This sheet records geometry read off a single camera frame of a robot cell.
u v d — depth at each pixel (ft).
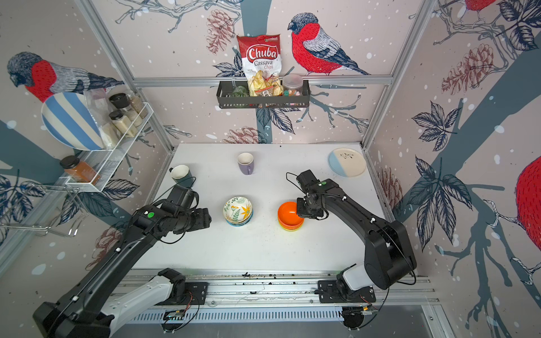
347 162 3.74
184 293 2.29
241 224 2.78
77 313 1.22
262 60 2.64
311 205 2.32
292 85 2.68
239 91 3.03
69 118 2.19
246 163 3.37
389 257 1.38
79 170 2.02
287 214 2.80
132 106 2.72
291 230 2.79
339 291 2.13
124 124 2.53
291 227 2.69
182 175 3.14
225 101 2.91
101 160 2.43
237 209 2.95
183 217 2.03
